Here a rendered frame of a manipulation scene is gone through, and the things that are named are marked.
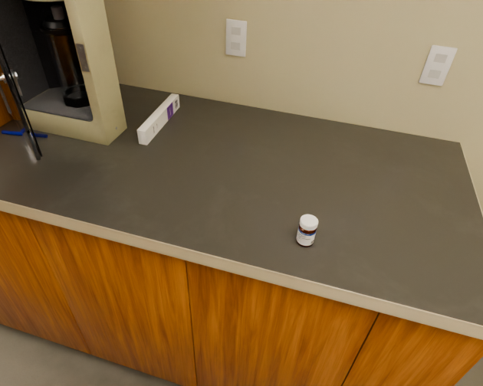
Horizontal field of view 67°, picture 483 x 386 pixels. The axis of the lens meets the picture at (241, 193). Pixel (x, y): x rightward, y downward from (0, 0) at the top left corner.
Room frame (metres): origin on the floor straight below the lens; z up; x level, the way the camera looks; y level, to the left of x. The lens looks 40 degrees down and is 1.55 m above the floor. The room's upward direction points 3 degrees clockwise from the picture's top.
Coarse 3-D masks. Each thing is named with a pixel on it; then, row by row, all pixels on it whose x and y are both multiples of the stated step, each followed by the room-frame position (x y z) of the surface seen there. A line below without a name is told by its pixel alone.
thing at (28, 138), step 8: (0, 56) 0.74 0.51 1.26; (0, 64) 0.74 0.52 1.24; (8, 80) 0.74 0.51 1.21; (8, 88) 0.75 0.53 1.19; (8, 96) 0.83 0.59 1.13; (16, 96) 0.74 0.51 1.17; (8, 104) 0.91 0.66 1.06; (16, 104) 0.74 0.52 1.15; (16, 112) 0.79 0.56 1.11; (16, 120) 0.88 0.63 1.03; (24, 120) 0.74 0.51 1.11; (24, 128) 0.76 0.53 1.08; (24, 136) 0.84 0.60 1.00; (32, 144) 0.74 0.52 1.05
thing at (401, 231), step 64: (0, 128) 0.98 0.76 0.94; (128, 128) 1.02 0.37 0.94; (192, 128) 1.04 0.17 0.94; (256, 128) 1.06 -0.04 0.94; (320, 128) 1.08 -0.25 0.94; (0, 192) 0.68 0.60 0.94; (64, 192) 0.69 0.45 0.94; (128, 192) 0.70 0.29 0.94; (192, 192) 0.72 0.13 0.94; (256, 192) 0.73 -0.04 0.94; (320, 192) 0.74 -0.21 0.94; (384, 192) 0.76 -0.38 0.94; (448, 192) 0.77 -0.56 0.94; (192, 256) 0.52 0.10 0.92; (256, 256) 0.52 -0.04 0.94; (320, 256) 0.52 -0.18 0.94; (384, 256) 0.53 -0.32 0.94; (448, 256) 0.54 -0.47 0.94; (448, 320) 0.39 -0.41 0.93
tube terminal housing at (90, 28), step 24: (72, 0) 0.91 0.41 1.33; (96, 0) 0.99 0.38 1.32; (72, 24) 0.92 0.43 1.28; (96, 24) 0.97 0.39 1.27; (96, 48) 0.95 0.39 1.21; (96, 72) 0.93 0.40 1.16; (96, 96) 0.91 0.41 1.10; (120, 96) 1.01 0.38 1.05; (48, 120) 0.96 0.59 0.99; (72, 120) 0.94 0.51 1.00; (96, 120) 0.92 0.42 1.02; (120, 120) 0.99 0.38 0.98
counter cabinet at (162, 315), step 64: (0, 256) 0.72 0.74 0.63; (64, 256) 0.65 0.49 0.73; (128, 256) 0.60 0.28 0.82; (0, 320) 0.78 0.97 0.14; (64, 320) 0.68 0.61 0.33; (128, 320) 0.61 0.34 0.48; (192, 320) 0.56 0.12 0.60; (256, 320) 0.51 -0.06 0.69; (320, 320) 0.47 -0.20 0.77; (384, 320) 0.44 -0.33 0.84; (192, 384) 0.56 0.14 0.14; (256, 384) 0.50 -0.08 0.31; (320, 384) 0.46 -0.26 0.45; (384, 384) 0.42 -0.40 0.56; (448, 384) 0.39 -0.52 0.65
